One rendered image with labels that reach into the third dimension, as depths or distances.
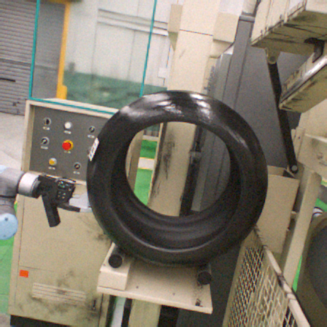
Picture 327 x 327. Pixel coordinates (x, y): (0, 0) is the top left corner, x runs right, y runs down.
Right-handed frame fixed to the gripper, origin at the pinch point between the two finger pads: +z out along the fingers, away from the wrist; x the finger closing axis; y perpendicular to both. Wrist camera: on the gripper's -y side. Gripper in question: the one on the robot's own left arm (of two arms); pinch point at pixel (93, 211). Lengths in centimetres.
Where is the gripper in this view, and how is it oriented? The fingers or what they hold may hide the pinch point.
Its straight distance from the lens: 121.6
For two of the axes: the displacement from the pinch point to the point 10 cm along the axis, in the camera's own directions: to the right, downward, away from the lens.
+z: 9.6, 3.0, 0.0
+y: 2.9, -9.3, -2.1
